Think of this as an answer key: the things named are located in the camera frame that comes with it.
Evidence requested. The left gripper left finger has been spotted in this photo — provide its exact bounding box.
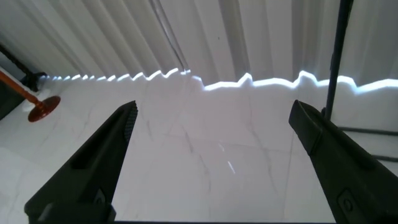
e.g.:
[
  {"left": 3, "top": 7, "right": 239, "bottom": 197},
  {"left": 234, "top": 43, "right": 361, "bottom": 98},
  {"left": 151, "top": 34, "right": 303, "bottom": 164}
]
[{"left": 24, "top": 100, "right": 139, "bottom": 222}]

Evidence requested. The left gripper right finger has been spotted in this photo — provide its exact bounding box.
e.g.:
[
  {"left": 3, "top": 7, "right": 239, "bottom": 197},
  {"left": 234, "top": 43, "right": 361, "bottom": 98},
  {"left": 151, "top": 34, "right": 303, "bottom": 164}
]
[{"left": 288, "top": 99, "right": 398, "bottom": 222}]

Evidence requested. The black clothes rack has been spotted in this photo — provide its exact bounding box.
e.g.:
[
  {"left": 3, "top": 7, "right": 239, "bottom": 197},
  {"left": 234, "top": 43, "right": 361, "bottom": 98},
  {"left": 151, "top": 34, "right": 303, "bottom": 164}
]
[{"left": 322, "top": 0, "right": 398, "bottom": 163}]

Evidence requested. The red-brown pole stand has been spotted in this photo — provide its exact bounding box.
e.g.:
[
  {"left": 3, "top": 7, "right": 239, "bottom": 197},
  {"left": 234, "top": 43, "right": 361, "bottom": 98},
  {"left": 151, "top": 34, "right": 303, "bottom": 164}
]
[{"left": 0, "top": 70, "right": 62, "bottom": 123}]

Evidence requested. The white curtain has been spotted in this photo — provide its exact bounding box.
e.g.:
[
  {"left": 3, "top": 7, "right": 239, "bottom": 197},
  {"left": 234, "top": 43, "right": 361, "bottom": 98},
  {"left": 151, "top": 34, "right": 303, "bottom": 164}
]
[{"left": 0, "top": 0, "right": 398, "bottom": 94}]

